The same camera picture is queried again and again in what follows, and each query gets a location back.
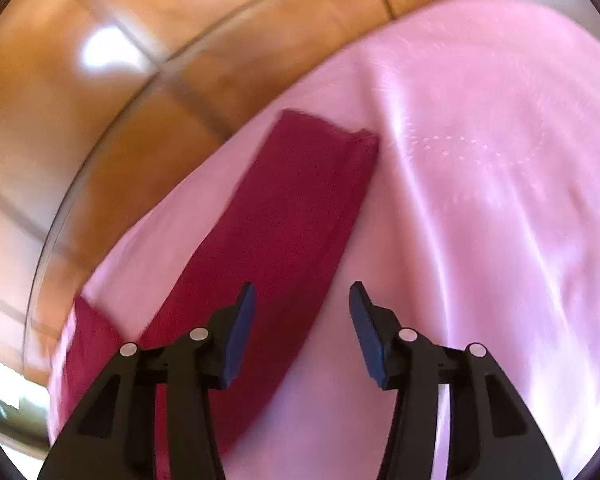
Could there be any dark red garment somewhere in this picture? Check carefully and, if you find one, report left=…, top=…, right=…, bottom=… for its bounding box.
left=48, top=110, right=379, bottom=453

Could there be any pink bedspread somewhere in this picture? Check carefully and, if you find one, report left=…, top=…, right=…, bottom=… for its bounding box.
left=47, top=0, right=600, bottom=480

